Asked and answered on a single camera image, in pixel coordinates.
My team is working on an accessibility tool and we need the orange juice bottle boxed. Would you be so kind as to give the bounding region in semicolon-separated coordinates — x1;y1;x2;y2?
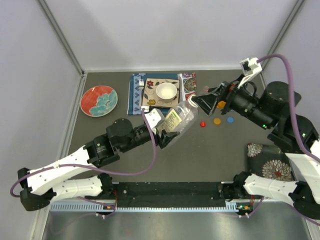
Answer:
217;101;226;109

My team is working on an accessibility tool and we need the orange bottle cap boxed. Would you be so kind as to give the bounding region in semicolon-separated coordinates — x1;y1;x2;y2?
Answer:
213;118;221;125

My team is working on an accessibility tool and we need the red bottle cap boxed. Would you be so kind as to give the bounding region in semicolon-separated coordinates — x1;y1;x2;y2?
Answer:
200;121;207;128

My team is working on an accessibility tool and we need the clear bottle white cap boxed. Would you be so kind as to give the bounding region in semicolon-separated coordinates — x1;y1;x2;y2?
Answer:
157;94;198;147

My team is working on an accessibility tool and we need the blue bottle cap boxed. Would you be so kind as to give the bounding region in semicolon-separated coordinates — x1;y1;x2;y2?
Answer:
227;117;234;123

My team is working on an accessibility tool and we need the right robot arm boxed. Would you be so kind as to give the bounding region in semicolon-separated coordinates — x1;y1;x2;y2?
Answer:
190;80;320;220

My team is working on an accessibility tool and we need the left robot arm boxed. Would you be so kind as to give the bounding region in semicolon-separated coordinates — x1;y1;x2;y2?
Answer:
17;118;180;212

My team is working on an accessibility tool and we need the blue patterned placemat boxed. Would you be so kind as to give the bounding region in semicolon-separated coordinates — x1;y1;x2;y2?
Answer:
127;72;197;115

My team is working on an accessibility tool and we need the square floral beige plate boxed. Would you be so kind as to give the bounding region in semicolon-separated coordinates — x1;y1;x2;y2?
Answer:
141;78;180;108

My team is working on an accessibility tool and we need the white ceramic bowl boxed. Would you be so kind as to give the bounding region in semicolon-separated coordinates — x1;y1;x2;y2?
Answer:
155;82;178;101

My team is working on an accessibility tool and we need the red and teal plate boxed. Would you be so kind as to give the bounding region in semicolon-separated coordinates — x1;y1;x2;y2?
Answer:
80;85;118;118

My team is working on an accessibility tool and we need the black floral square plate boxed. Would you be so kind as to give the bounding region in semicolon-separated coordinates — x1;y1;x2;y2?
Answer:
247;143;294;182

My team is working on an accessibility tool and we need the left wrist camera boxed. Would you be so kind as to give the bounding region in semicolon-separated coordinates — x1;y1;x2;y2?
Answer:
141;106;165;134

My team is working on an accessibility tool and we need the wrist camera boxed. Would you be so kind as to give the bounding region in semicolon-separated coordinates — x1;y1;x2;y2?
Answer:
238;57;263;89
141;106;165;134

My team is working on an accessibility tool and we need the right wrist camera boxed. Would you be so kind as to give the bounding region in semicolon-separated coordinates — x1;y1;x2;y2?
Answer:
238;57;263;89

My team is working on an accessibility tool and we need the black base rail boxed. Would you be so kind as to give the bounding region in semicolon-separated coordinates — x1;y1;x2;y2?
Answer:
84;181;253;209

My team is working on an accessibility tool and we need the grey slotted cable duct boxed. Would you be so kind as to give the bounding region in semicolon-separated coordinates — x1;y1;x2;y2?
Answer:
50;201;250;213

